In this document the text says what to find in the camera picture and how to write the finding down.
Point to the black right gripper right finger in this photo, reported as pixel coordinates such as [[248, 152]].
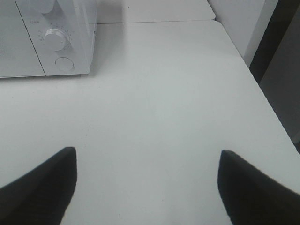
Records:
[[250, 197]]

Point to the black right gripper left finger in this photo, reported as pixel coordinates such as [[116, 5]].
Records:
[[41, 196]]

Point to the round white door button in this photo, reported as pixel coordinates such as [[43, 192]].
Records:
[[64, 64]]

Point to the white microwave door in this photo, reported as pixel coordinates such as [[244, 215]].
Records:
[[18, 57]]

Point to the white timer knob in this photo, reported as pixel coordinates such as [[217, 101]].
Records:
[[55, 39]]

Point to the white microwave oven body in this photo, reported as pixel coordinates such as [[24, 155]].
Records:
[[77, 19]]

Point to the upper white power knob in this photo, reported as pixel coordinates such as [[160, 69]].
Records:
[[44, 6]]

